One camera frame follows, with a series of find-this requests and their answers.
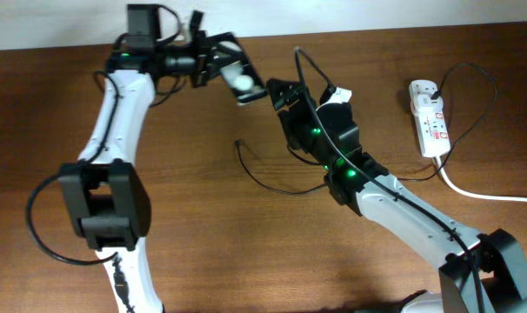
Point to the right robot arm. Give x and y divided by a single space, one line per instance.
478 272

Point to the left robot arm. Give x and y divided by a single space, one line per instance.
107 203

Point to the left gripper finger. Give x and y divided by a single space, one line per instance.
226 50
208 73

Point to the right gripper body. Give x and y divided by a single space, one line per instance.
303 134

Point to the white USB charger adapter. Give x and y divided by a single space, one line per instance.
422 104

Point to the black smartphone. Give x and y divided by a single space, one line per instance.
244 83

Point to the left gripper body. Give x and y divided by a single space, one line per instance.
197 43

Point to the white power strip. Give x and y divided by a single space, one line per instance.
432 130

